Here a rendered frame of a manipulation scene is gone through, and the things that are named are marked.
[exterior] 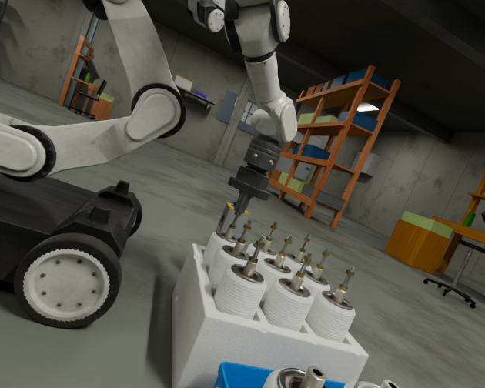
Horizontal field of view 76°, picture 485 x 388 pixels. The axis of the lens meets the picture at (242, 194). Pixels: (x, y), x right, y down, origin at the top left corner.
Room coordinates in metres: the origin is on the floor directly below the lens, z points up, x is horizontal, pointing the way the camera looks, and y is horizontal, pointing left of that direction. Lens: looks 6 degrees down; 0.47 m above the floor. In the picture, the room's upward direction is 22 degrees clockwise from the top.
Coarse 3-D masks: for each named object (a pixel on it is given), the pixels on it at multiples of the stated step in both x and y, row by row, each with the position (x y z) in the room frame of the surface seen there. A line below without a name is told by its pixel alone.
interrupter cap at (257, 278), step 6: (234, 264) 0.66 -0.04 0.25; (240, 264) 0.67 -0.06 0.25; (234, 270) 0.62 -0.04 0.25; (240, 270) 0.65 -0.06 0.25; (240, 276) 0.61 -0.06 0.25; (246, 276) 0.62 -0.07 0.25; (252, 276) 0.64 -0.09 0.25; (258, 276) 0.65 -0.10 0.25; (252, 282) 0.61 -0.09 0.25; (258, 282) 0.62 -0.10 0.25
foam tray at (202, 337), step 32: (192, 256) 0.84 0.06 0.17; (192, 288) 0.71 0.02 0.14; (192, 320) 0.61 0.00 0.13; (224, 320) 0.56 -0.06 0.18; (256, 320) 0.63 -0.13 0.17; (192, 352) 0.55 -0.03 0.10; (224, 352) 0.57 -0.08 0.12; (256, 352) 0.58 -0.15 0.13; (288, 352) 0.60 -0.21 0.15; (320, 352) 0.62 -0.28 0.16; (352, 352) 0.64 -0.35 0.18; (192, 384) 0.56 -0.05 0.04
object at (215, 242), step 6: (216, 234) 0.85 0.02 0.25; (210, 240) 0.85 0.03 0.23; (216, 240) 0.83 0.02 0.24; (222, 240) 0.83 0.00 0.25; (210, 246) 0.84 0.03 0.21; (216, 246) 0.83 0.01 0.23; (204, 252) 0.87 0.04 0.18; (210, 252) 0.83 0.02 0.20; (204, 258) 0.85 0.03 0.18; (210, 258) 0.83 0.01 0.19
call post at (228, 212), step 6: (228, 210) 1.01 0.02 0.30; (234, 210) 1.01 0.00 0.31; (228, 216) 1.01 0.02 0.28; (234, 216) 1.01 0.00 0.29; (240, 216) 1.02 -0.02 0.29; (246, 216) 1.02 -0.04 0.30; (222, 222) 1.02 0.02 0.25; (228, 222) 1.01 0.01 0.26; (240, 222) 1.02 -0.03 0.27; (216, 228) 1.07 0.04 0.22; (222, 228) 1.01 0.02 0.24; (240, 228) 1.02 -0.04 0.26; (234, 234) 1.02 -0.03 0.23
